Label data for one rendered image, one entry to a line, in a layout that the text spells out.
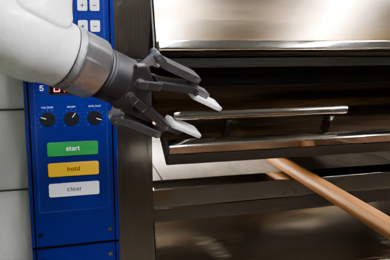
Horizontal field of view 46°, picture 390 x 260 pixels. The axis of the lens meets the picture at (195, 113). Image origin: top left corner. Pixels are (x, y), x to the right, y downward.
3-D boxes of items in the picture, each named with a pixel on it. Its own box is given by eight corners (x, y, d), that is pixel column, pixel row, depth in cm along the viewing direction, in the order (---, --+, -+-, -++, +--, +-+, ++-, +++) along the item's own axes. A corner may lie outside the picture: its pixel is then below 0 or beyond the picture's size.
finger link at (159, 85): (127, 77, 72) (130, 69, 71) (187, 85, 78) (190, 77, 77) (136, 90, 69) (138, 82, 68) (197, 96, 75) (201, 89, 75)
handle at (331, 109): (172, 140, 81) (170, 134, 83) (339, 132, 90) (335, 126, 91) (174, 114, 78) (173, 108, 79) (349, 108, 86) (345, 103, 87)
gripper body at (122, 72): (105, 35, 68) (152, 59, 74) (75, 80, 70) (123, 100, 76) (122, 58, 63) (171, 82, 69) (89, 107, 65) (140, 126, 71)
